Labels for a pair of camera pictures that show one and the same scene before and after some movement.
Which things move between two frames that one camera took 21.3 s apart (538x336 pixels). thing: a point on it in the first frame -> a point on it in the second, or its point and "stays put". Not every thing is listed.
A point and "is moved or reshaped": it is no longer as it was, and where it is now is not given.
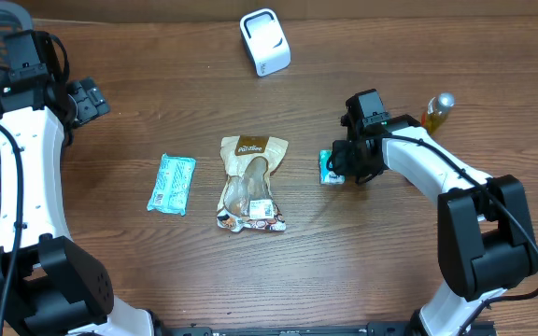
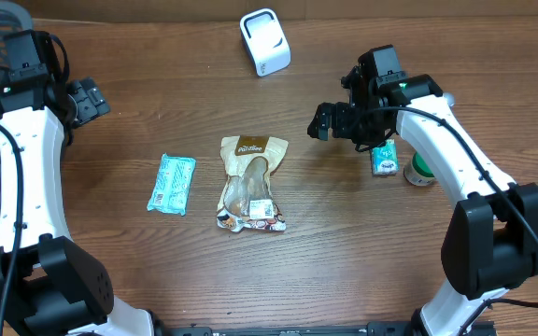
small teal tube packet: [326, 175] is moved or reshaped
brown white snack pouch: [247, 201] stays put
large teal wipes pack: [173, 185] stays put
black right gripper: [345, 167] -> [342, 116]
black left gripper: [90, 101] stays put
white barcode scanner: [265, 42] stays put
